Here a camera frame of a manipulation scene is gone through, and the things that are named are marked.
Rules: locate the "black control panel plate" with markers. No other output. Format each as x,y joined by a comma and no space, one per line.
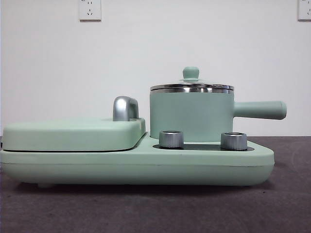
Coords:
201,146

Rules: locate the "silver control dial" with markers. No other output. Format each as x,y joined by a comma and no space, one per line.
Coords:
171,139
233,141

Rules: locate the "white wall socket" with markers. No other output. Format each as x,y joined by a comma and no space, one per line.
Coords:
90,11
305,9

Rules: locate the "mint green griddle cover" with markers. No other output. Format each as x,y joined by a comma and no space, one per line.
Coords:
73,136

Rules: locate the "mint green breakfast machine base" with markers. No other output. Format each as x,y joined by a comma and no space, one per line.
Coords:
109,167

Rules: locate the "glass lid with green knob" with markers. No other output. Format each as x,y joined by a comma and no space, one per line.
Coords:
190,72

